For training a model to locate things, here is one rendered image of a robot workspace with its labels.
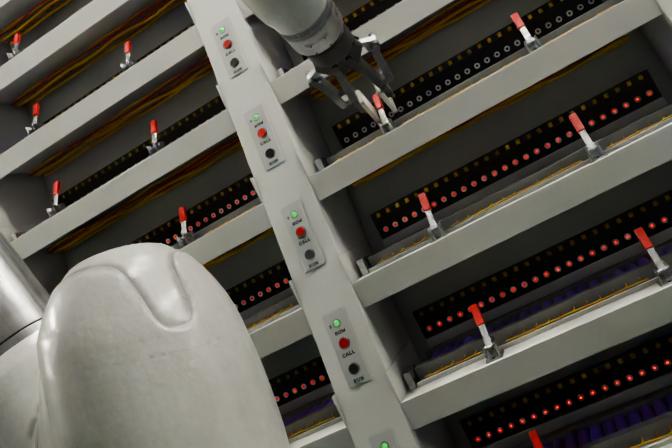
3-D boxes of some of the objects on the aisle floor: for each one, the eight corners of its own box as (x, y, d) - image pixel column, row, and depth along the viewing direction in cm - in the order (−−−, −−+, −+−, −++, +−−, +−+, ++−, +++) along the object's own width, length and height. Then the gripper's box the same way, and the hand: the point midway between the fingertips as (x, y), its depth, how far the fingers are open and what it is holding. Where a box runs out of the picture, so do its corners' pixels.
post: (502, 655, 94) (141, -230, 155) (440, 674, 96) (110, -204, 158) (523, 604, 112) (193, -171, 173) (471, 621, 114) (164, -149, 176)
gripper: (281, 77, 104) (352, 149, 123) (372, 21, 100) (431, 104, 118) (271, 44, 108) (341, 118, 127) (358, -11, 104) (417, 74, 123)
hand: (377, 102), depth 120 cm, fingers open, 3 cm apart
